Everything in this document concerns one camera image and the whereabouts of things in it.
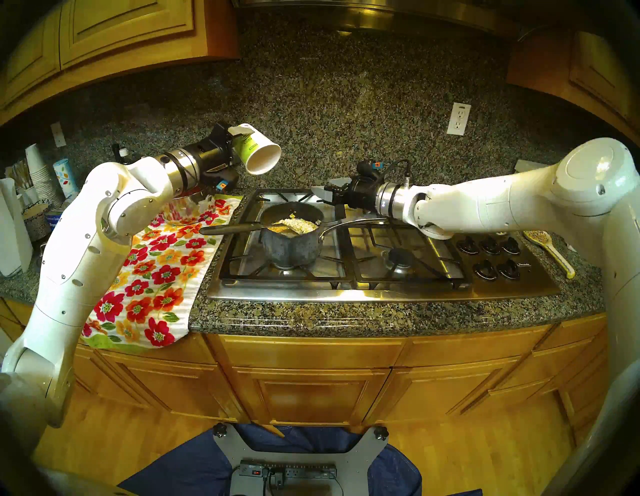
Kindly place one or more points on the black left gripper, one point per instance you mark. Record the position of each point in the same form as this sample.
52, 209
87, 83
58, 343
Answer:
215, 155

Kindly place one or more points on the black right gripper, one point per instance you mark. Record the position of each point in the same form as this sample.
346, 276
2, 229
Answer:
357, 195

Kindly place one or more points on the white paper oats cup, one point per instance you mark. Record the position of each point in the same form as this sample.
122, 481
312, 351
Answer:
260, 152

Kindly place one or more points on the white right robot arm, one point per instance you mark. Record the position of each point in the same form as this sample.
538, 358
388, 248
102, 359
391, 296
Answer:
500, 205

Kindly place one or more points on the shiny steel pot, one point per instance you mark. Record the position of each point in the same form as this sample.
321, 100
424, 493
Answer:
192, 210

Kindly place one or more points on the yellow ceramic spoon rest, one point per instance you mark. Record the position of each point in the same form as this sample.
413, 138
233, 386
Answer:
537, 237

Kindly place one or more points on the grain mix in saucepan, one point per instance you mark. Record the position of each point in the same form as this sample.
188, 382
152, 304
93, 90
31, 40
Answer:
300, 225

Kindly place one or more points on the dark grey saucepan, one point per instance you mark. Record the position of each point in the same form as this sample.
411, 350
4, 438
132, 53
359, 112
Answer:
290, 250

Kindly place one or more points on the stainless gas cooktop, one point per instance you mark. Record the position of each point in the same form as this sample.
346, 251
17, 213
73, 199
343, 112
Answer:
380, 292

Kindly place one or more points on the dark bottle black cap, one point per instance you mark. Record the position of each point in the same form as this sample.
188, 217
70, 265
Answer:
115, 152

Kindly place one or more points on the black cooktop knob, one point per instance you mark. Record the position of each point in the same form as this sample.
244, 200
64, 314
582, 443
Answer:
468, 245
511, 245
485, 270
491, 245
509, 270

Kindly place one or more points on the floral kitchen towel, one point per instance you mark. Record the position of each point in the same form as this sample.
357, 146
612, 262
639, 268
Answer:
160, 290

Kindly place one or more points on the steel range hood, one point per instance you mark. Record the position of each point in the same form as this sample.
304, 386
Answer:
400, 12

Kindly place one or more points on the wooden base cabinet run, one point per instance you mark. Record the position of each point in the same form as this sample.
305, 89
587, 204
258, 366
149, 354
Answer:
310, 390

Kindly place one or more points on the white paper cup stack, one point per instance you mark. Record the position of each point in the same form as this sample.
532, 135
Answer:
40, 175

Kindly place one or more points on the white cup with wooden sticks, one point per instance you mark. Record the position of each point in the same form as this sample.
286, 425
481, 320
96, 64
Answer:
29, 195

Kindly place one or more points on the patterned round canister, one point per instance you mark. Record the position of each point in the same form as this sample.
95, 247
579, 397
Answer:
36, 222

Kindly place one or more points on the white paper towel roll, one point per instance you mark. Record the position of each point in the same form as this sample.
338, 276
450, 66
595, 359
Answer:
12, 230

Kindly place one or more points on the grey power strip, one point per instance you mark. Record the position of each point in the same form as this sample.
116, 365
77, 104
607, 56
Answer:
300, 470

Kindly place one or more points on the blue fabric cover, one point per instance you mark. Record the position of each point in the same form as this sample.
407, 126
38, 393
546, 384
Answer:
190, 465

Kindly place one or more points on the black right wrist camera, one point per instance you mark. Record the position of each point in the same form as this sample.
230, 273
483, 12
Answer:
369, 169

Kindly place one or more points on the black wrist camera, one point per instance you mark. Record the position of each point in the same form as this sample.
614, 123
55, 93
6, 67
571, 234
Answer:
225, 186
369, 169

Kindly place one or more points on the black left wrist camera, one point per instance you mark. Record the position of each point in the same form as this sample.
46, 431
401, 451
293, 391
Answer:
225, 186

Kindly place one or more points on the white wall outlet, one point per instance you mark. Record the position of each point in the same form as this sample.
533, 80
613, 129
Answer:
458, 119

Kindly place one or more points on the wooden wall cabinet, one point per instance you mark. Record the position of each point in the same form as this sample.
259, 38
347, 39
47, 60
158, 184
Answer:
590, 75
125, 30

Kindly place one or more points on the black base plate knob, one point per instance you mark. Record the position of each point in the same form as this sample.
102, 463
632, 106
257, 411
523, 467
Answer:
220, 429
381, 433

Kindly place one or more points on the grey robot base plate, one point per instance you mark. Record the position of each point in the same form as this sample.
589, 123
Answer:
360, 460

